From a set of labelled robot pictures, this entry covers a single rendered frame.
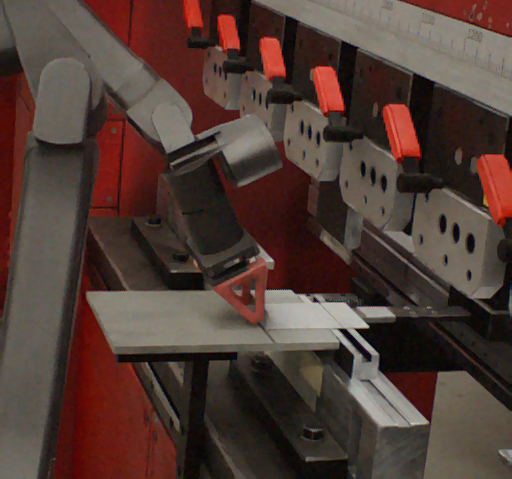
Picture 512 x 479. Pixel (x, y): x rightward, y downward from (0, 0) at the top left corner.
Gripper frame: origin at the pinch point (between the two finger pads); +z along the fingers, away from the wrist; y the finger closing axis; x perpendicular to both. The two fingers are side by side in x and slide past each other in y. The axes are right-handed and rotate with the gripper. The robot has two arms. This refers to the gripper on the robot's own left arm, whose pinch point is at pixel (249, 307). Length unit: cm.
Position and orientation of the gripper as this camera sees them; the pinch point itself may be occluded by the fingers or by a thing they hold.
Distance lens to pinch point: 154.0
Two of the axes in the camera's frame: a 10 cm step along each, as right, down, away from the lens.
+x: -8.9, 4.3, -1.3
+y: -2.7, -2.8, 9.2
